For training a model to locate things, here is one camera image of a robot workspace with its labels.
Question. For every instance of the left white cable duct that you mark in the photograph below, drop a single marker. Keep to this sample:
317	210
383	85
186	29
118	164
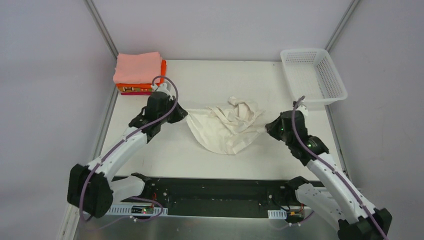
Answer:
132	209

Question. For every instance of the right white cable duct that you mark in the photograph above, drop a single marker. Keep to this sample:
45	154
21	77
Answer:
277	214

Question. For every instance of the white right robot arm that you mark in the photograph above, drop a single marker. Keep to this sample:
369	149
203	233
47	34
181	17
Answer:
346	209

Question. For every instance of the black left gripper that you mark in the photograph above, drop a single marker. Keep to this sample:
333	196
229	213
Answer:
177	113

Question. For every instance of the cream white t shirt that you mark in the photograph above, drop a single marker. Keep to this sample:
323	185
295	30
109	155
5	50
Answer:
227	128

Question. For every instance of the aluminium frame rail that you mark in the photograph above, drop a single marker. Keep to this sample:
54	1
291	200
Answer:
234	198

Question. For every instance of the pink folded t shirt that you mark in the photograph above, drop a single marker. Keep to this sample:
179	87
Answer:
137	68

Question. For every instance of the white plastic basket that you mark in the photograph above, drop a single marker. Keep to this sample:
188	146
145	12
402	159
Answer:
311	72

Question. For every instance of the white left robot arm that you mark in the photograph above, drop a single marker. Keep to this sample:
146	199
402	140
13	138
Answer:
109	165

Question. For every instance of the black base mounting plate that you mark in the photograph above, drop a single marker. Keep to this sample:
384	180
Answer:
227	198

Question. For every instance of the brown patterned folded t shirt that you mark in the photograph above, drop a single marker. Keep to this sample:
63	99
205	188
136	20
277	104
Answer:
131	90

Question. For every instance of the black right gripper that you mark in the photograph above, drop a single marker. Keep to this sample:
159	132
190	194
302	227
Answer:
274	126

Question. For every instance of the white cable duct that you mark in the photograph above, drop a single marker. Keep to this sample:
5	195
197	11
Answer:
277	214
132	209

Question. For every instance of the orange folded t shirt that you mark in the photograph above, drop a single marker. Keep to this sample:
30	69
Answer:
162	72

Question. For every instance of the magenta folded t shirt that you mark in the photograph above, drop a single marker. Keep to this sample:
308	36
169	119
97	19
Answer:
148	93

